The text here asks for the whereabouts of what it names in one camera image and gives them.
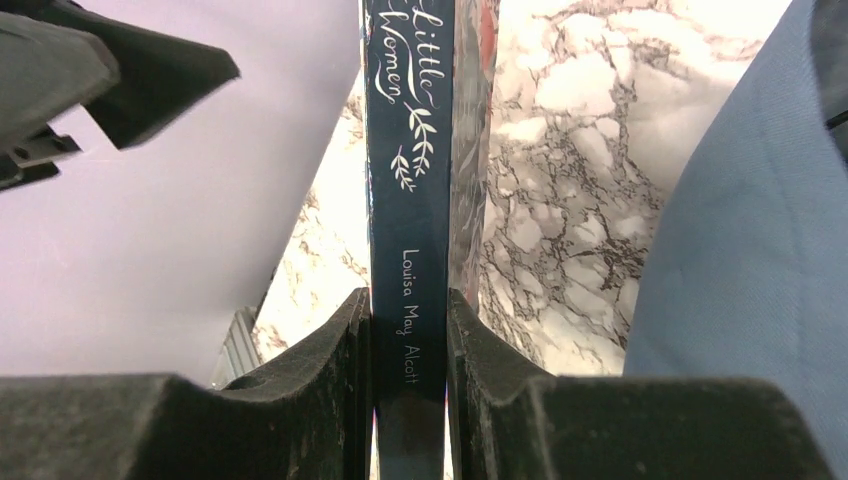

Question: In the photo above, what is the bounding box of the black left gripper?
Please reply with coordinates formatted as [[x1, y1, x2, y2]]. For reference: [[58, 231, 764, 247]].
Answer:
[[1, 1, 240, 190]]

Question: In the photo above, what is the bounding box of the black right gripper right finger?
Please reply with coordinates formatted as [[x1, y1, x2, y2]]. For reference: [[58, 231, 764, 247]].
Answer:
[[447, 291, 831, 479]]

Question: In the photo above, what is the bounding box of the blue student backpack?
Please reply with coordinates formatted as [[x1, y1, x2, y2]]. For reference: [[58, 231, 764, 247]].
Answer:
[[624, 1, 847, 479]]

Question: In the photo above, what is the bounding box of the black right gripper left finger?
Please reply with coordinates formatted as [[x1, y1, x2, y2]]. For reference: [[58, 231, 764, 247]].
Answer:
[[1, 288, 371, 479]]

